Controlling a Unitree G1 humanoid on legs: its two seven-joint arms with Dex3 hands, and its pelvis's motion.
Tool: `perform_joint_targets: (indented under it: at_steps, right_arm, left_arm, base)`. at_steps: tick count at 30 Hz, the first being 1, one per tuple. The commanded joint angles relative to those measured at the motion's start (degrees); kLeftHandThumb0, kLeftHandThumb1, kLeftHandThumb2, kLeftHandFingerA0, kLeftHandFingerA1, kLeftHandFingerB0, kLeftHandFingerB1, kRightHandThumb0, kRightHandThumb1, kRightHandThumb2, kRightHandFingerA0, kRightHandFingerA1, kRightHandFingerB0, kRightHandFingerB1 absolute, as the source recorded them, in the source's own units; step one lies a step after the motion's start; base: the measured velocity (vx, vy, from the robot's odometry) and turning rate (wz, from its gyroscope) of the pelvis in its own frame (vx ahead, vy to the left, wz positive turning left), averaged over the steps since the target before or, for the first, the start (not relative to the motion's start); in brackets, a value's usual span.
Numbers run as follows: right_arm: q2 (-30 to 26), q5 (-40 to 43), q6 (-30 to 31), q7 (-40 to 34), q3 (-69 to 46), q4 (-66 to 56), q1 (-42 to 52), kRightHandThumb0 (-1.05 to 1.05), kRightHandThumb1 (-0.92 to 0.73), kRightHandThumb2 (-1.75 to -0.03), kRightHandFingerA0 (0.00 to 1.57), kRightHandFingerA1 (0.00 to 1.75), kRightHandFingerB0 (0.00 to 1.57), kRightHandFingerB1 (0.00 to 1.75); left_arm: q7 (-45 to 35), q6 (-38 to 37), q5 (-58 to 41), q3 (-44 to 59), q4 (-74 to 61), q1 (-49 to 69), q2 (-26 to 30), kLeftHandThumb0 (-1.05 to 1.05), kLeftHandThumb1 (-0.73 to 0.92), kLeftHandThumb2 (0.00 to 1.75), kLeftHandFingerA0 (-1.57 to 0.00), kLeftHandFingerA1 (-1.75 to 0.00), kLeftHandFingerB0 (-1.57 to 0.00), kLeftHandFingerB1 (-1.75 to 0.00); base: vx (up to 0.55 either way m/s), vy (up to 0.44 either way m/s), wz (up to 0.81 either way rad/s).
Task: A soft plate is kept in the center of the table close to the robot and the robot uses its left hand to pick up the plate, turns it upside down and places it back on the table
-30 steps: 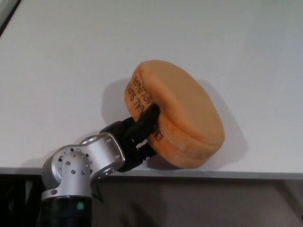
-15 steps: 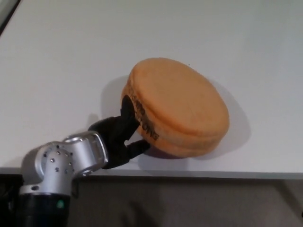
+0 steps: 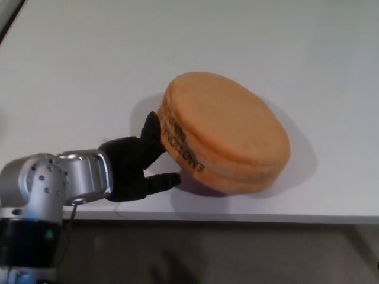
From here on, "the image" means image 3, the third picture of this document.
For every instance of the orange plush dumpling plate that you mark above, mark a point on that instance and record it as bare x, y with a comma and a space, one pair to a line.
231, 136

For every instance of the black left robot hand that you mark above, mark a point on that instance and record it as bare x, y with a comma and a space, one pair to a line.
127, 165

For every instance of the grey panel with dark edge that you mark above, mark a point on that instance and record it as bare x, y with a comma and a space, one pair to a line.
6, 13

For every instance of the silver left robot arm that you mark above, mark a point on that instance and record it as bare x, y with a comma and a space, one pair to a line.
44, 183

